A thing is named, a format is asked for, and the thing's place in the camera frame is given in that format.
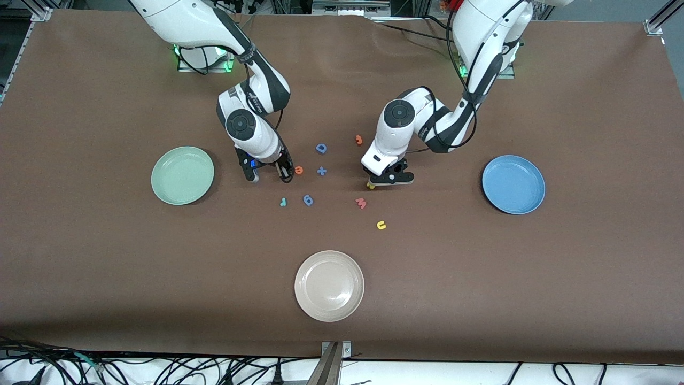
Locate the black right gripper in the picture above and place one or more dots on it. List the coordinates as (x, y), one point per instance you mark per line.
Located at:
(283, 166)

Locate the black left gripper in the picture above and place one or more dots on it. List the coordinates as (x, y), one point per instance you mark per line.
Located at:
(397, 168)

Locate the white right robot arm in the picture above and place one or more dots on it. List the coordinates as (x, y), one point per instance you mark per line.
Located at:
(187, 21)

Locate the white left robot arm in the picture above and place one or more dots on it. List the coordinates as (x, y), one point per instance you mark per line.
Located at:
(395, 139)

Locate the pink foam letter w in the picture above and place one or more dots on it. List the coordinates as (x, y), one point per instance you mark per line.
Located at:
(361, 203)

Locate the blue foam number 6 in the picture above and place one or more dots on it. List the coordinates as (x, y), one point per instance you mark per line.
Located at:
(308, 200)

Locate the blue foam letter D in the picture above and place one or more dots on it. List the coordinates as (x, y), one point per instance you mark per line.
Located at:
(320, 148)

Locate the pale green plate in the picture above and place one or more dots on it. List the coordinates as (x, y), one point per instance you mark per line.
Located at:
(183, 175)

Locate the brown table cover mat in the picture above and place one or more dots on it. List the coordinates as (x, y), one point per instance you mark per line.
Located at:
(427, 267)

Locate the beige plate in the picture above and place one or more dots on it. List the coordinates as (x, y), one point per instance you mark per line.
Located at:
(329, 286)

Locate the blue plate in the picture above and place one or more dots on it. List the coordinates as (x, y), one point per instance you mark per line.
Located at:
(513, 184)

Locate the red box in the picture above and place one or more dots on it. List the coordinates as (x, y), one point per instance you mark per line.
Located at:
(454, 4)

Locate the aluminium extrusion bar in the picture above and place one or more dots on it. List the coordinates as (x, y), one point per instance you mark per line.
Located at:
(328, 369)

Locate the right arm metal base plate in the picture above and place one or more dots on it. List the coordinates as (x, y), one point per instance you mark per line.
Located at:
(206, 69)

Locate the grey metal frame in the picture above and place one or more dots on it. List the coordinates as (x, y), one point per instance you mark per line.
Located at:
(350, 8)

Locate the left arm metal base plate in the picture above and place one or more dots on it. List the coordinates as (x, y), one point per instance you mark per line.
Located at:
(507, 75)

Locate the aluminium frame rail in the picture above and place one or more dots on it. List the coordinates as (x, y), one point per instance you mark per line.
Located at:
(16, 59)
(660, 21)

